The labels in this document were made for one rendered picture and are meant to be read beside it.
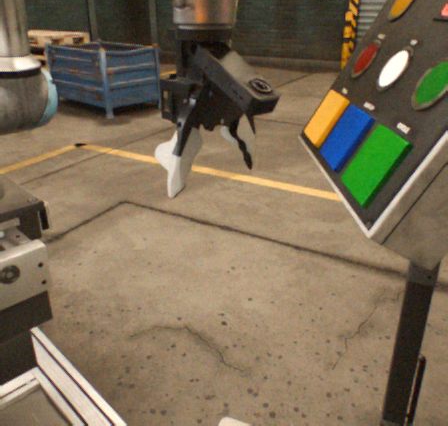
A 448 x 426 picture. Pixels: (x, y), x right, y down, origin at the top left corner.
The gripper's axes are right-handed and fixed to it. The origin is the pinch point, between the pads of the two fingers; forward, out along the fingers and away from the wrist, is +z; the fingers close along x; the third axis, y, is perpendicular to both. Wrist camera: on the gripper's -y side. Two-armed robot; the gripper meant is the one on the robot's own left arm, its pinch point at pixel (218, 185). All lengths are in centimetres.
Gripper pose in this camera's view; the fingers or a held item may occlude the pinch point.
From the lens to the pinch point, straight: 60.0
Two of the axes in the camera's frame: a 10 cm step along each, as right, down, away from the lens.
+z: 0.0, 9.1, 4.0
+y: -7.2, -2.8, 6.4
